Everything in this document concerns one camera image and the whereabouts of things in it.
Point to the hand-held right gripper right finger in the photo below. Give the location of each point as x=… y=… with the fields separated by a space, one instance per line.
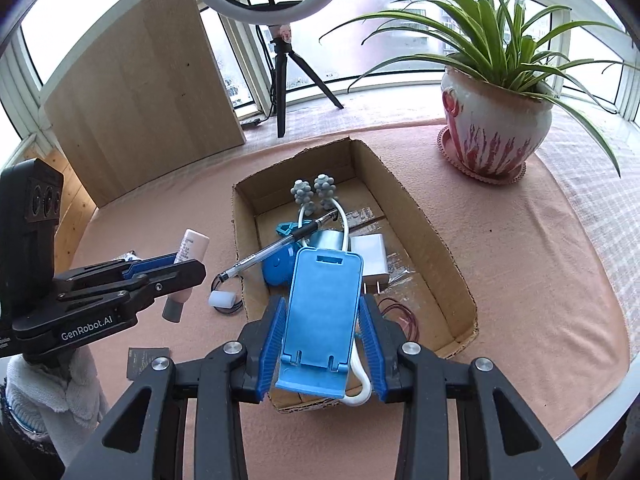
x=372 y=355

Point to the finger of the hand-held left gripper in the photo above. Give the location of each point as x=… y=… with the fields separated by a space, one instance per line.
x=150 y=265
x=170 y=277

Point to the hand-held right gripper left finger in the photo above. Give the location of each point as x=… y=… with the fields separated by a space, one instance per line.
x=270 y=355

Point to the white tube grey cap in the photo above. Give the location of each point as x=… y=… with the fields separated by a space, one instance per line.
x=192 y=245

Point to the light blue phone stand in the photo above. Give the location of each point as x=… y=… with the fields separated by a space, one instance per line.
x=320 y=310

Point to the blue round tape measure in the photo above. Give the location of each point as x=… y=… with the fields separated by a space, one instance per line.
x=277 y=267

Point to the black printed card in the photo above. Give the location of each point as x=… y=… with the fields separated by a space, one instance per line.
x=147 y=362

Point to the white charger adapter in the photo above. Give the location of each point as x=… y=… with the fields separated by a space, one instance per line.
x=370 y=260

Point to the cardboard box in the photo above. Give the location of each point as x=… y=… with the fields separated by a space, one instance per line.
x=430 y=270

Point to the black clear pen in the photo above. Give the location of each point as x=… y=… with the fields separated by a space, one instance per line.
x=280 y=245

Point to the blue clothespin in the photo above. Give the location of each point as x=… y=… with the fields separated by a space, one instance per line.
x=285 y=229

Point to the grey knobby roller massager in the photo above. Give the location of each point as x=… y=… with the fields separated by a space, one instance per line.
x=324 y=187

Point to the person's left forearm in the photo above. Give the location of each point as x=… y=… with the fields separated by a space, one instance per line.
x=20 y=450

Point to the person's left hand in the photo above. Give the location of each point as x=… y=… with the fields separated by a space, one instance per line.
x=55 y=395

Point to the small white cap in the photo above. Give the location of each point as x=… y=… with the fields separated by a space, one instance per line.
x=221 y=299

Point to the pink felt table cloth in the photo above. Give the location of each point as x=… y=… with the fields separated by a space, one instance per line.
x=525 y=285

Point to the wooden board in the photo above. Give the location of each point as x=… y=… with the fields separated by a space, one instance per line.
x=145 y=90

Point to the pink pot saucer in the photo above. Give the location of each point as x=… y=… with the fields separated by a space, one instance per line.
x=452 y=157

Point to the black tripod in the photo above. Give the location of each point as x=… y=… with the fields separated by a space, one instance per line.
x=281 y=75

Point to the white red flower pot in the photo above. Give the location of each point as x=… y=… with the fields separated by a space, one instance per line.
x=495 y=125

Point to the pink checked cloth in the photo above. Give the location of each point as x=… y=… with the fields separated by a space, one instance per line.
x=600 y=200

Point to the green spider plant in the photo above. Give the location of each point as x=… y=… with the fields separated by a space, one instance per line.
x=500 y=35

